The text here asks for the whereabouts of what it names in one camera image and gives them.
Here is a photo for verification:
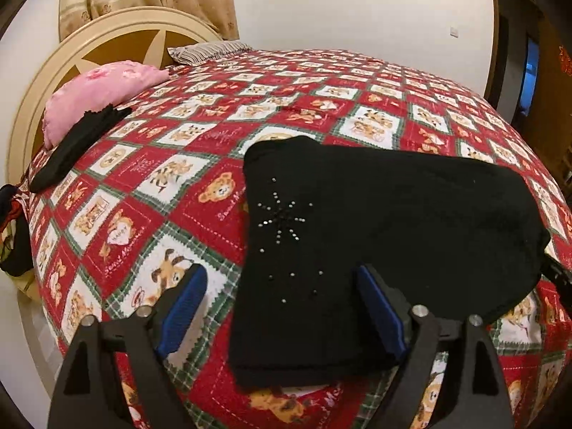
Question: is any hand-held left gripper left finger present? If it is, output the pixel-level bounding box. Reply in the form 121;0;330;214
47;263;209;429

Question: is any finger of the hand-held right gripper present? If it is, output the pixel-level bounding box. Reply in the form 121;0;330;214
540;254;572;307

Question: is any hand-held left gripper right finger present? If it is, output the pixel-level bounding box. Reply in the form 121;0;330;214
356;265;514;429

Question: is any black beaded sweater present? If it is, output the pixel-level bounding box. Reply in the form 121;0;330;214
229;135;552;389

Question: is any red printed bear blanket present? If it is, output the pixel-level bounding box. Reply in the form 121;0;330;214
18;47;572;429

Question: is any clothes pile beside bed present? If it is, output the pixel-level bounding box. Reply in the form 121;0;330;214
0;182;34;278

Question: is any black cloth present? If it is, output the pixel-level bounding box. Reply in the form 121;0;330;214
29;105;134;194

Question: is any red door decoration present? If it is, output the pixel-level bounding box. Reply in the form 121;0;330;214
556;45;572;78

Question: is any pink pillow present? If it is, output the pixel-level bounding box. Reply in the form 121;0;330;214
42;60;171;149

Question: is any striped pillow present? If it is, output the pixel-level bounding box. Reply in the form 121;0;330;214
167;41;255;66

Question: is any cream round headboard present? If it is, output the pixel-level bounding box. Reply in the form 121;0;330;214
6;6;224;186

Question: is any wooden door frame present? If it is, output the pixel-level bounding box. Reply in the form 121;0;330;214
484;0;572;182

